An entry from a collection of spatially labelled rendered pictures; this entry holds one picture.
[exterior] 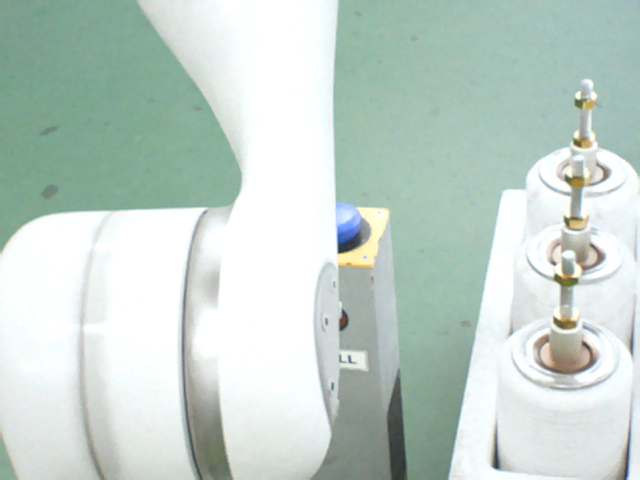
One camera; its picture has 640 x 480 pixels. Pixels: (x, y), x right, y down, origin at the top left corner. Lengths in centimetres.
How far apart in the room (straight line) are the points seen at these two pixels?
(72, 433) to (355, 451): 65
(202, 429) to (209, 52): 15
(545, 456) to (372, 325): 16
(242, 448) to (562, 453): 55
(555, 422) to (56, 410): 55
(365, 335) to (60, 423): 57
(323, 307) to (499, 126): 126
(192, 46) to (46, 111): 135
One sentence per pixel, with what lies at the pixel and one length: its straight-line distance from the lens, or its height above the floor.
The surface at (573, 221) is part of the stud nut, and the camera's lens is 96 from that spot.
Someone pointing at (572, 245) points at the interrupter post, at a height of 27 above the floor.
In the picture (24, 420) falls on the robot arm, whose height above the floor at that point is 60.
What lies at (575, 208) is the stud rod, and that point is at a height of 30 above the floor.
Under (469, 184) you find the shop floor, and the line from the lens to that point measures 152.
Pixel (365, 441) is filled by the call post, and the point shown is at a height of 13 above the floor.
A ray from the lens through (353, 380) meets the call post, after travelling 95.
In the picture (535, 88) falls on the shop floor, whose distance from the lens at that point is 172.
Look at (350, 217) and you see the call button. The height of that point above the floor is 33.
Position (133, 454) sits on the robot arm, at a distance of 38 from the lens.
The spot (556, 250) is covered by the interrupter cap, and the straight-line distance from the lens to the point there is 99.
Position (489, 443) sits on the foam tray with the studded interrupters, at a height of 18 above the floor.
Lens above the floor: 84
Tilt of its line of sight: 36 degrees down
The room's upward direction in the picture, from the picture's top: 6 degrees counter-clockwise
